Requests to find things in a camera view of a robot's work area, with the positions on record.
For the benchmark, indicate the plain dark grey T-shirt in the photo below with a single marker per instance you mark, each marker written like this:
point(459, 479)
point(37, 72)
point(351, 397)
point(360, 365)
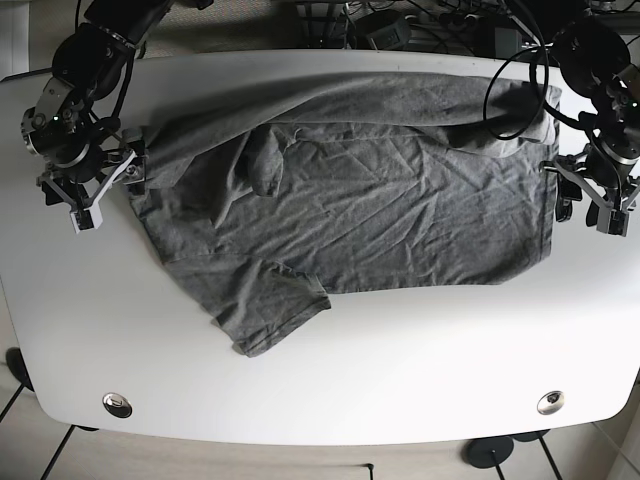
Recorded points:
point(264, 210)

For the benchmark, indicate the left black table leg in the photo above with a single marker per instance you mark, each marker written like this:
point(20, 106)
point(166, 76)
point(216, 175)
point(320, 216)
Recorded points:
point(55, 457)

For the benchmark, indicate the black round stand base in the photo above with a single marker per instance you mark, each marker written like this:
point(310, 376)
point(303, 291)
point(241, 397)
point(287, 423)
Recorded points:
point(489, 452)

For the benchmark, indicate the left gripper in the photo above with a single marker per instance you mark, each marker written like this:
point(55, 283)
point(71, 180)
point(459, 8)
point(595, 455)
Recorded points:
point(610, 206)

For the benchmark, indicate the silver table grommet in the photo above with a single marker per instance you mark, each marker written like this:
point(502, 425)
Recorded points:
point(551, 403)
point(117, 405)

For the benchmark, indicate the right silver table grommet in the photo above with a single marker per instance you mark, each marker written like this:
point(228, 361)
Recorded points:
point(551, 403)

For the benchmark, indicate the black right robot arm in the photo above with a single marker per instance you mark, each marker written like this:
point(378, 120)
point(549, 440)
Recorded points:
point(75, 125)

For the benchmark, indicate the left silver table grommet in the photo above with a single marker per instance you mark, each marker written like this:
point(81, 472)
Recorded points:
point(117, 405)

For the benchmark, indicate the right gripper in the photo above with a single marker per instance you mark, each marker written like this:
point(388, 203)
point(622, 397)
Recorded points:
point(126, 167)

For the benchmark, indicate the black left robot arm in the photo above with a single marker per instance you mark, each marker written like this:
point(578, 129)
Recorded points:
point(596, 64)

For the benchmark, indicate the grey multi-socket box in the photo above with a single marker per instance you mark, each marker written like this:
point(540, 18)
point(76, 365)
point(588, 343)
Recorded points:
point(381, 30)

